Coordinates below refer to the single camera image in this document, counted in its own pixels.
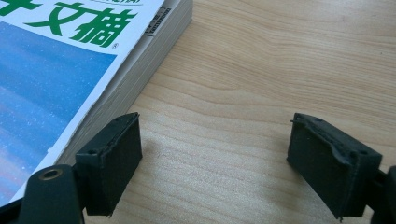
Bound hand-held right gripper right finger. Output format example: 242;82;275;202
286;112;383;220

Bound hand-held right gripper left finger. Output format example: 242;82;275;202
74;112;144;217

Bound blue and white magazine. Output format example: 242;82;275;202
0;0;194;206

